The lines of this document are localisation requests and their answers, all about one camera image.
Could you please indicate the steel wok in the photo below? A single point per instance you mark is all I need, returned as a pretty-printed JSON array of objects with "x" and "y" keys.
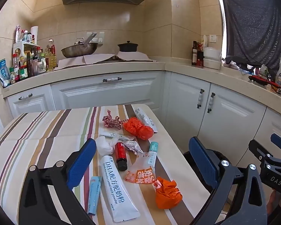
[{"x": 78, "y": 50}]

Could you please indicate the beige stove cover cloth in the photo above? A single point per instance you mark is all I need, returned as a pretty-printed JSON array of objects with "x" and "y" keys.
[{"x": 103, "y": 59}]

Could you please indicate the white paper towel roll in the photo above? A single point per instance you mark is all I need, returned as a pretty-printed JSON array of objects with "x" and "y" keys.
[{"x": 34, "y": 34}]

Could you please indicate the large white powder pouch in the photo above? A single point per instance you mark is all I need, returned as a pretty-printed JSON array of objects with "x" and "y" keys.
[{"x": 119, "y": 189}]

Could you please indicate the dark window curtain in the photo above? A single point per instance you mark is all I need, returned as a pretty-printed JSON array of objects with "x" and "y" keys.
[{"x": 255, "y": 21}]

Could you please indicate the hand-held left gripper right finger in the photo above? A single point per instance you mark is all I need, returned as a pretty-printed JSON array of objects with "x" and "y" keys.
[{"x": 202, "y": 160}]

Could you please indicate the beige kitchen countertop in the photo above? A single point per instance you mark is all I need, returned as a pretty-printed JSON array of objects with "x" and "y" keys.
[{"x": 131, "y": 66}]

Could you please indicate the striped tablecloth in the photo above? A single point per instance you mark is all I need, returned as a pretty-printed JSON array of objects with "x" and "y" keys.
[{"x": 49, "y": 136}]

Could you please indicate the white green-print tube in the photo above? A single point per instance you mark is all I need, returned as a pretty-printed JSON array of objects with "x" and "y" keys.
[{"x": 112, "y": 134}]

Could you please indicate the clear bag with orange print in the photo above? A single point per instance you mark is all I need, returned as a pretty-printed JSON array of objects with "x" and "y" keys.
[{"x": 140, "y": 172}]

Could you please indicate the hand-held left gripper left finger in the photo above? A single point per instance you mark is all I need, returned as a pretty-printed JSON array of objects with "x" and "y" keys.
[{"x": 82, "y": 160}]

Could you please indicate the black cooking pot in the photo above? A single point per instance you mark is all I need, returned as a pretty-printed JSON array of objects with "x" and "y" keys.
[{"x": 127, "y": 46}]

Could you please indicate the red power strip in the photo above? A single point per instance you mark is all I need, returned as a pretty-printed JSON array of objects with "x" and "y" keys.
[{"x": 262, "y": 80}]

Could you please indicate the long white printed packet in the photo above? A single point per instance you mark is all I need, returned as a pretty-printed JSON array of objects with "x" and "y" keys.
[{"x": 144, "y": 119}]

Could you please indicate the yellow cooking oil bottle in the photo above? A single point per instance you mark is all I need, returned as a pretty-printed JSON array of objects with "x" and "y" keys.
[{"x": 51, "y": 59}]

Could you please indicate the orange plastic bag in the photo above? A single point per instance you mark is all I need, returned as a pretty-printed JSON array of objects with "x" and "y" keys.
[{"x": 167, "y": 194}]

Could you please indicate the double white wall outlet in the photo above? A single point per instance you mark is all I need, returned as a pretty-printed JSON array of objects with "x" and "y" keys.
[{"x": 100, "y": 37}]

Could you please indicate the white spray bottle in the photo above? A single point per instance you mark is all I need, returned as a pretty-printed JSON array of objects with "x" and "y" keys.
[{"x": 279, "y": 73}]

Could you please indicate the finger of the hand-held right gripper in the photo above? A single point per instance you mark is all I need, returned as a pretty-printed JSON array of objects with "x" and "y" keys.
[
  {"x": 258, "y": 148},
  {"x": 280, "y": 142}
]

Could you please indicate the light blue sachet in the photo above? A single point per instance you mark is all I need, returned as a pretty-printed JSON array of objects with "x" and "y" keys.
[{"x": 93, "y": 195}]

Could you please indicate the group of condiment bottles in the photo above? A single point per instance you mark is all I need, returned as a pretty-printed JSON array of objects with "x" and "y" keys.
[{"x": 29, "y": 63}]

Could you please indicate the dark glass bottle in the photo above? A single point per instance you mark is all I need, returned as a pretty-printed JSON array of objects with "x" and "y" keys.
[{"x": 194, "y": 56}]

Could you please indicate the red checked ribbon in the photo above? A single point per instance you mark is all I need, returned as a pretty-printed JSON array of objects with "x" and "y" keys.
[{"x": 113, "y": 121}]

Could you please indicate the small red bottle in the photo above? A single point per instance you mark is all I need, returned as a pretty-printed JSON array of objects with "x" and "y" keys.
[{"x": 120, "y": 155}]

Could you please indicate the blue and white bags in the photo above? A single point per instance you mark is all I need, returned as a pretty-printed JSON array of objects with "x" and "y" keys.
[{"x": 2, "y": 73}]

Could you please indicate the white kitchen cabinets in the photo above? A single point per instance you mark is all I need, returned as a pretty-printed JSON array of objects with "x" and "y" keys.
[{"x": 135, "y": 91}]

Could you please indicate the teal and white tube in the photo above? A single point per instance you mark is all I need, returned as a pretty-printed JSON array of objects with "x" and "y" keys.
[{"x": 153, "y": 155}]

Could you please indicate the red box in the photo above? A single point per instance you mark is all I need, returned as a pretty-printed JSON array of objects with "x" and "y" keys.
[{"x": 200, "y": 57}]

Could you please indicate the single white wall outlet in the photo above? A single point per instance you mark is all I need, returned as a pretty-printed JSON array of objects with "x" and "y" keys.
[{"x": 212, "y": 38}]

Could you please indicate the person's right hand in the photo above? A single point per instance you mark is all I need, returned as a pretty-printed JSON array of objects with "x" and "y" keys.
[{"x": 277, "y": 201}]

